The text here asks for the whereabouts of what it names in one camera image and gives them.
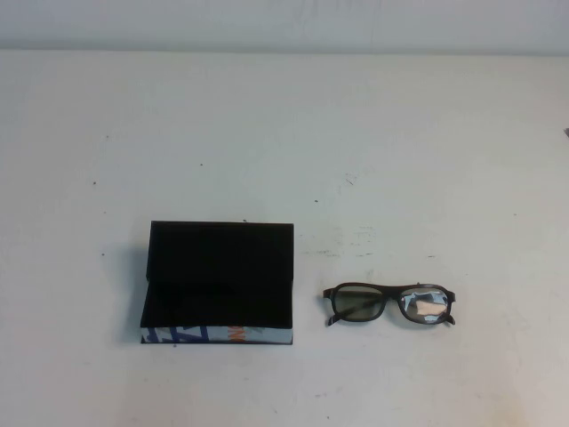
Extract black glasses case printed side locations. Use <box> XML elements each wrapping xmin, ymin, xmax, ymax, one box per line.
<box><xmin>140</xmin><ymin>221</ymin><xmax>295</xmax><ymax>347</ymax></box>

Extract black-framed glasses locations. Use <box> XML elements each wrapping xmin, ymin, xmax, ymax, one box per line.
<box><xmin>322</xmin><ymin>281</ymin><xmax>459</xmax><ymax>328</ymax></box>

